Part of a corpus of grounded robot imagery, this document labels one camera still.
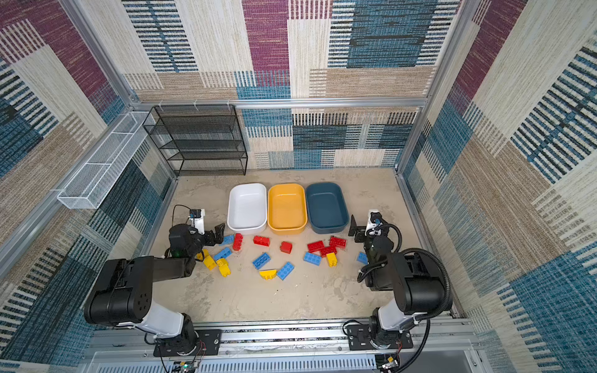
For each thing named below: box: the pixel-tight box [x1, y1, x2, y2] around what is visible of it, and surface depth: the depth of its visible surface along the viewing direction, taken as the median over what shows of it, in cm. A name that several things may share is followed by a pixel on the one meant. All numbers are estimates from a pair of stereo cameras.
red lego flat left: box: [307, 240, 325, 254], surface depth 95 cm
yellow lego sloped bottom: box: [258, 268, 278, 281], surface depth 87 cm
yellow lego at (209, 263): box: [202, 254, 217, 272], surface depth 90 cm
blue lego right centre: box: [303, 251, 322, 267], surface depth 91 cm
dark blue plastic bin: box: [306, 181, 350, 234], surface depth 107 cm
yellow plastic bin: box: [267, 183, 308, 236], surface depth 107 cm
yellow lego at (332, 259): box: [326, 251, 339, 269], surface depth 91 cm
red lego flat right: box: [328, 236, 348, 250], surface depth 96 cm
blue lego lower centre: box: [276, 261, 295, 281], surface depth 89 cm
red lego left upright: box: [232, 233, 244, 251], surface depth 96 cm
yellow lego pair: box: [216, 257, 232, 278], surface depth 89 cm
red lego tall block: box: [279, 240, 294, 255], surface depth 96 cm
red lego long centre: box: [253, 235, 270, 247], surface depth 96 cm
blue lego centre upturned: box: [251, 251, 272, 270], surface depth 91 cm
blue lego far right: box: [356, 251, 368, 265], surface depth 92 cm
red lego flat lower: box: [320, 246, 338, 258], surface depth 93 cm
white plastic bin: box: [226, 182, 268, 235], surface depth 107 cm
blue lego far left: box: [219, 234, 234, 247], surface depth 98 cm
